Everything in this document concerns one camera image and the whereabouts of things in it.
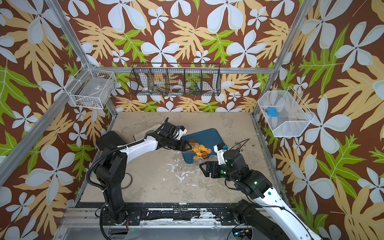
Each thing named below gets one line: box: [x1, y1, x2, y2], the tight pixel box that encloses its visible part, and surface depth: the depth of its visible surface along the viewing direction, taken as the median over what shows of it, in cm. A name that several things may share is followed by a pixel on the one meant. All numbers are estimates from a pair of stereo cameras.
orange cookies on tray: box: [192, 143, 212, 159], surface depth 98 cm
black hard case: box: [96, 130, 127, 151], surface depth 100 cm
